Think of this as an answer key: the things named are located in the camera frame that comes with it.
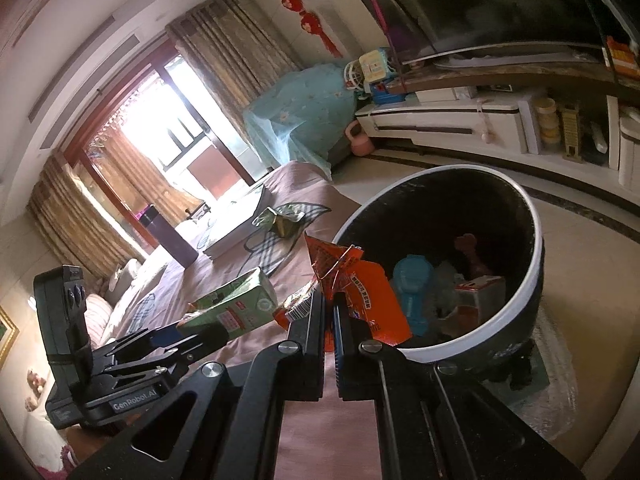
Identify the clear plastic sheet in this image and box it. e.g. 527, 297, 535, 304
480, 305, 578, 441

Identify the white television cabinet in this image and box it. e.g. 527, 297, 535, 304
355, 62, 640, 191

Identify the beige patterned curtain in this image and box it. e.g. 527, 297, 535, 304
165, 0, 303, 171
27, 155, 151, 281

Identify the wooden slatted toy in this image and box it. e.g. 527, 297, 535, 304
557, 101, 586, 163

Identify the pink blanket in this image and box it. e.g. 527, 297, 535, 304
65, 160, 386, 480

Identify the sofa with pillows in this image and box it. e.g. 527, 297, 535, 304
65, 257, 171, 361

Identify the pink kettlebell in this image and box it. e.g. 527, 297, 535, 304
345, 120, 377, 157

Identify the white tissue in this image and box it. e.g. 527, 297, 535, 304
431, 260, 468, 331

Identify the white flat box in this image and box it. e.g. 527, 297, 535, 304
414, 86, 478, 104
202, 182, 268, 258

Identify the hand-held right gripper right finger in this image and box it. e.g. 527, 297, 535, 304
332, 291, 586, 480

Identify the colourful toy cash register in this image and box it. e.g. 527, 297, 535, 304
359, 47, 406, 106

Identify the teal cloth cover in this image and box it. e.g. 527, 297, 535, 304
243, 62, 358, 173

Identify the red brown window frame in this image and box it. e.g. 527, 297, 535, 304
57, 37, 266, 256

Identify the white cage ball toy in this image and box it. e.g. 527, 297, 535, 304
344, 59, 365, 92

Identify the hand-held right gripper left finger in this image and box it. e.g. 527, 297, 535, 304
67, 287, 328, 480

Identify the red and white carton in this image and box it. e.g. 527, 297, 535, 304
452, 276, 506, 333

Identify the gold framed picture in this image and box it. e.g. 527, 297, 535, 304
0, 305, 21, 366

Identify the red orange snack wrapper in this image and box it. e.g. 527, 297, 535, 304
272, 232, 413, 353

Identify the light blue plastic container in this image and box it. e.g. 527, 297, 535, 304
391, 255, 435, 336

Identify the stack of yellow containers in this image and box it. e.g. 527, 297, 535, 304
532, 97, 560, 148

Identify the black flat television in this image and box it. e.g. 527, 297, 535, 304
335, 0, 640, 66

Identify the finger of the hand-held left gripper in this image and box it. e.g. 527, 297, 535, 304
117, 322, 188, 356
105, 327, 229, 386

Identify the brown bone toy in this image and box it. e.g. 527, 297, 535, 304
454, 233, 493, 278

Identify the plaid cloth bib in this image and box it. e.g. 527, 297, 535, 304
243, 201, 332, 277

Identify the white rimmed round trash bin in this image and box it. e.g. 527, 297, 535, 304
331, 166, 546, 376

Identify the white drawer lock strap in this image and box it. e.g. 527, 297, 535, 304
476, 99, 493, 142

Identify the green carton with red label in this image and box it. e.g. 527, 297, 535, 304
177, 266, 280, 346

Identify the black bin liner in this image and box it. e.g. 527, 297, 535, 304
335, 169, 543, 391

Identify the purple thermos bottle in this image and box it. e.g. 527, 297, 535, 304
137, 204, 200, 267

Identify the crumpled green drink carton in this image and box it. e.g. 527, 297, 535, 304
252, 205, 306, 238

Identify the orange box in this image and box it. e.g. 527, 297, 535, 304
605, 35, 640, 81

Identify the white remote control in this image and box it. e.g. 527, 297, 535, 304
589, 121, 610, 156

